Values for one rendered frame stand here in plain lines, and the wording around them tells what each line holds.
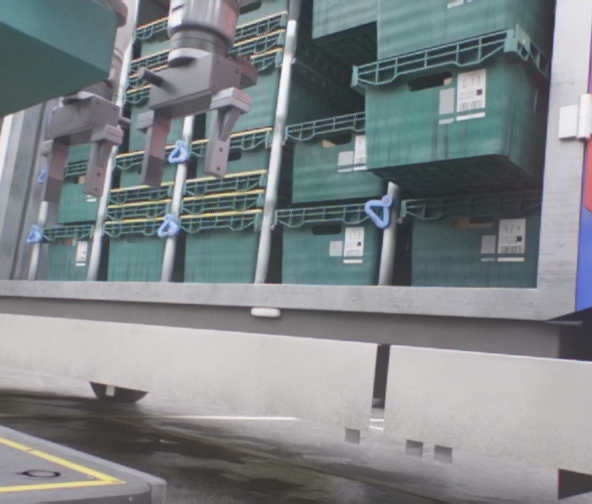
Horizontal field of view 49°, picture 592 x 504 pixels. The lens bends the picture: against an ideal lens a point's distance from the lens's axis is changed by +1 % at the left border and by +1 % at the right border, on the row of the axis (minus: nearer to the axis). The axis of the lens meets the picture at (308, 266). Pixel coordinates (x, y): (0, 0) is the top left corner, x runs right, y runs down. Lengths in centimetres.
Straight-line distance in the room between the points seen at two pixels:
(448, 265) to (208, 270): 88
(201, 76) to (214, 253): 140
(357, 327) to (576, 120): 67
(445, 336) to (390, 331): 14
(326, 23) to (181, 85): 136
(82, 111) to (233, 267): 114
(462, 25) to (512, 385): 78
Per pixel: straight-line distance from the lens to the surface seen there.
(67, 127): 112
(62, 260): 295
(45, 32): 59
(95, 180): 104
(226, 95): 82
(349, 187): 191
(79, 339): 244
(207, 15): 90
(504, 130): 143
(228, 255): 216
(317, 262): 191
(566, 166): 144
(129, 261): 257
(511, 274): 161
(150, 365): 211
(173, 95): 90
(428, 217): 173
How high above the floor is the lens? 44
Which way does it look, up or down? 9 degrees up
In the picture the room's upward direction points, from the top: 7 degrees clockwise
